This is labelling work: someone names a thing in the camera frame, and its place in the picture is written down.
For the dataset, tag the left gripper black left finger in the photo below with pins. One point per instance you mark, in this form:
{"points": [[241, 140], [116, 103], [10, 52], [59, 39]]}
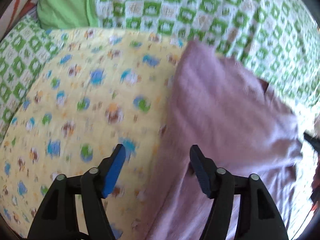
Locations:
{"points": [[56, 217]]}

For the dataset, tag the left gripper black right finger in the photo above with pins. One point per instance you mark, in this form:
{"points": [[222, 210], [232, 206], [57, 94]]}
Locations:
{"points": [[258, 216]]}

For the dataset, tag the pink fleece baby garment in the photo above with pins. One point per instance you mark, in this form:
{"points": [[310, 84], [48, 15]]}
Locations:
{"points": [[237, 120]]}

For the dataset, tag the yellow bear print quilt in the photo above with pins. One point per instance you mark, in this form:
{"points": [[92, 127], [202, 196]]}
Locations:
{"points": [[105, 87]]}

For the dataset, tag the small green checkered pillow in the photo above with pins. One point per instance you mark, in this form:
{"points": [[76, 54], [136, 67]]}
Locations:
{"points": [[24, 51]]}

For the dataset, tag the green white checkered quilt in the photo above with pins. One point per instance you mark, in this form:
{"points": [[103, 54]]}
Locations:
{"points": [[277, 39]]}

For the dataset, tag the red orange floral blanket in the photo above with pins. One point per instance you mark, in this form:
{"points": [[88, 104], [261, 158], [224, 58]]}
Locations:
{"points": [[13, 10]]}

